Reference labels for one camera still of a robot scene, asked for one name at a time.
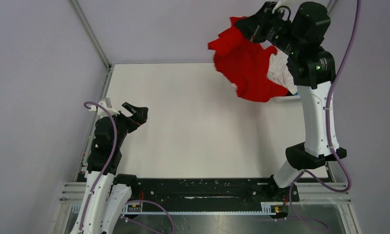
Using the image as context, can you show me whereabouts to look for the white t shirt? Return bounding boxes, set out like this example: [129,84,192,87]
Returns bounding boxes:
[267,49,298,96]

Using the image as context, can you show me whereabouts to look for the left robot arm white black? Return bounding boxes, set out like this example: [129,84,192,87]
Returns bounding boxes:
[71,98,149,234]

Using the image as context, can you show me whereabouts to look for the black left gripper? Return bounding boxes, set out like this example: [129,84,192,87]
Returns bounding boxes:
[111,102,148,148]

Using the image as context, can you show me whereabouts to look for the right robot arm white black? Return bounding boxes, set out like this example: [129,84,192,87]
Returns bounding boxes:
[235,1,347,201]

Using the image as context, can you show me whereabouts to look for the aluminium frame rail left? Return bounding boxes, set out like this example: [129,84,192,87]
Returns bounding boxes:
[68,0,112,70]

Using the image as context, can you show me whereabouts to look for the aluminium front frame rails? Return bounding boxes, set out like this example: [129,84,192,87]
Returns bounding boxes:
[59,182,86,202]

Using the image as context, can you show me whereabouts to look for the white slotted cable duct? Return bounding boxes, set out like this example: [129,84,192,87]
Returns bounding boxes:
[73,201,288,216]

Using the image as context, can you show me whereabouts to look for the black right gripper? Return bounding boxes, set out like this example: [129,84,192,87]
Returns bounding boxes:
[236,0,302,56]

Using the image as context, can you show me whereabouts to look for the red t shirt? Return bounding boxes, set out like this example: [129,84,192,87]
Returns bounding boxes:
[208,16,289,102]

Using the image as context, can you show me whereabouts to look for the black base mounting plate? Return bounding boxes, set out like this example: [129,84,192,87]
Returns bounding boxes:
[109,177,301,213]

